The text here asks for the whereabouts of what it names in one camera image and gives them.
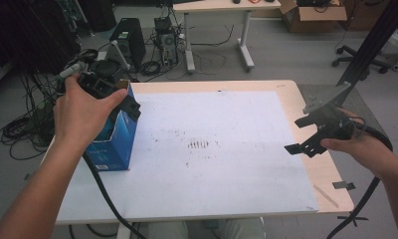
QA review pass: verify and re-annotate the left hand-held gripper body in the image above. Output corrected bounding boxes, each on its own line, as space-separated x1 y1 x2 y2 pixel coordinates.
77 59 131 100

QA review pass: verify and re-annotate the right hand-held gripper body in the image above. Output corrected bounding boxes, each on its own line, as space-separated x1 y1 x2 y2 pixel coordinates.
295 82 367 158

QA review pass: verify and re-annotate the blue cardboard box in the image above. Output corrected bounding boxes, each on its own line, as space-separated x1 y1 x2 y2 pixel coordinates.
84 83 138 172

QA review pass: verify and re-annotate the person's right hand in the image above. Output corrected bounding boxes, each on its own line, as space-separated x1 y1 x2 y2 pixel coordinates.
319 108 391 177

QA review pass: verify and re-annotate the person's left hand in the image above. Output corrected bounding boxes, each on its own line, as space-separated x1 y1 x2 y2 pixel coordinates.
53 73 129 157

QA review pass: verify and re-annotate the black computer tower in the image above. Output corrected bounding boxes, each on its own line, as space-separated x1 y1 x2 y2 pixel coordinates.
109 17 147 69

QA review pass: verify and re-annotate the clear tape strip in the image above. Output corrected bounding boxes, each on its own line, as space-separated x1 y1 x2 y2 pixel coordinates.
312 183 339 209

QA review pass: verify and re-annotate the black tape piece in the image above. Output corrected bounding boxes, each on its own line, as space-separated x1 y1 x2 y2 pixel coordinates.
331 180 356 191

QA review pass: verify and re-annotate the black office chair base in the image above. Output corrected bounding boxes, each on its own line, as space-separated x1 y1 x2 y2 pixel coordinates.
331 44 390 75

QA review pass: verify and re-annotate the white paper sheet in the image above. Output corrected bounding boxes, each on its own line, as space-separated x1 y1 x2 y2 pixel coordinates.
56 91 319 222

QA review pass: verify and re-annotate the open computer case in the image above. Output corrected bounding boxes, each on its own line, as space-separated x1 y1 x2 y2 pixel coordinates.
153 16 180 66

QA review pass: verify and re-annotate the dark curtain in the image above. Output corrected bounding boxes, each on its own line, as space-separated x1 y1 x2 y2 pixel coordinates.
0 0 82 75

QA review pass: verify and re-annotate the black tape cross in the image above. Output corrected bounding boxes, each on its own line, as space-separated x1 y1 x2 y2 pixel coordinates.
336 214 369 228

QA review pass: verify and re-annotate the black metal stand pole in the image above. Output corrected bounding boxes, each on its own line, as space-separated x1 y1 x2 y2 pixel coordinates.
335 0 398 88

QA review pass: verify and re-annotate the brown cardboard box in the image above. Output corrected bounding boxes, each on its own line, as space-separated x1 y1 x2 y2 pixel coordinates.
280 0 348 34

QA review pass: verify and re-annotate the wooden desk with white legs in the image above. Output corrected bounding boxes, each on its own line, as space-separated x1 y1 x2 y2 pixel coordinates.
172 0 283 74

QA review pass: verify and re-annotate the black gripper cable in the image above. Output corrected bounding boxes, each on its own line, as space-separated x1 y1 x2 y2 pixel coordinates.
325 117 394 239
82 152 147 239

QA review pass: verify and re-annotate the tangle of black floor cables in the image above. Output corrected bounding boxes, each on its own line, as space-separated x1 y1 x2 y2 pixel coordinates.
0 73 66 160

